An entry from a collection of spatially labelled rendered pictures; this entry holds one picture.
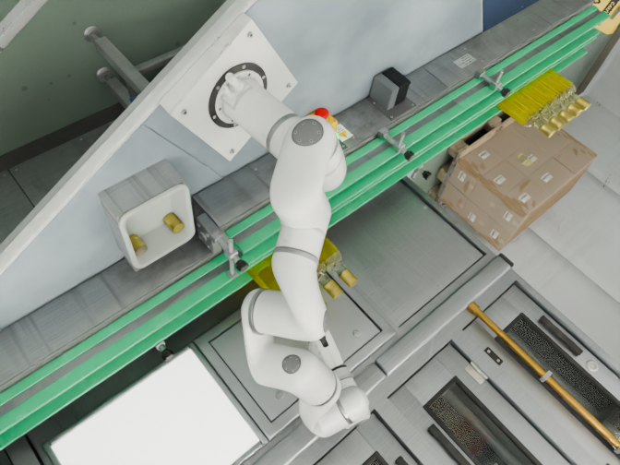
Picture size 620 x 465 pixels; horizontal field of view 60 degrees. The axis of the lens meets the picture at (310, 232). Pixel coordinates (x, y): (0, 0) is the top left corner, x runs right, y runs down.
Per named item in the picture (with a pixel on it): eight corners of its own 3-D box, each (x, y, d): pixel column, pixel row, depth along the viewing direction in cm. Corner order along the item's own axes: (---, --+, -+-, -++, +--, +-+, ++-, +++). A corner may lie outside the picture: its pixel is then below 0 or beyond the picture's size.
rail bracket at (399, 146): (374, 136, 162) (406, 164, 157) (378, 118, 156) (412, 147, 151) (383, 130, 163) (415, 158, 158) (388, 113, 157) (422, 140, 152)
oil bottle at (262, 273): (233, 257, 154) (280, 312, 146) (232, 246, 149) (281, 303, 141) (249, 247, 156) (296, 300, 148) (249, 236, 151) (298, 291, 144)
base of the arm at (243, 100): (196, 98, 109) (243, 138, 103) (236, 50, 109) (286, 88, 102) (232, 130, 123) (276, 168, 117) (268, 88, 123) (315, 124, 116)
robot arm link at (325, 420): (326, 356, 113) (358, 387, 129) (274, 387, 114) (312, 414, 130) (342, 392, 107) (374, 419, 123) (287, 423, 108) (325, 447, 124)
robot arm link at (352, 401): (334, 431, 119) (371, 409, 118) (313, 387, 124) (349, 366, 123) (350, 433, 132) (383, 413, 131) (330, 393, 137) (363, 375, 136)
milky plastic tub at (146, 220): (118, 248, 136) (137, 272, 132) (97, 194, 117) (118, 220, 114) (177, 214, 143) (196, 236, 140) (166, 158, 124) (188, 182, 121)
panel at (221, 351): (44, 447, 133) (116, 571, 121) (41, 445, 131) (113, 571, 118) (318, 256, 171) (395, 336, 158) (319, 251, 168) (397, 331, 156)
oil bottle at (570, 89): (519, 73, 210) (579, 115, 200) (525, 61, 205) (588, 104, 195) (528, 67, 212) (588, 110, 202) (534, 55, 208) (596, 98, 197)
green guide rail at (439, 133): (225, 248, 145) (244, 268, 143) (225, 246, 145) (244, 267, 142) (582, 23, 218) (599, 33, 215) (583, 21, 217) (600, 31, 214)
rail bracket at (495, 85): (471, 77, 181) (503, 100, 176) (479, 59, 175) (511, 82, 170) (479, 72, 182) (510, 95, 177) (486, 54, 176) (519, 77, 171)
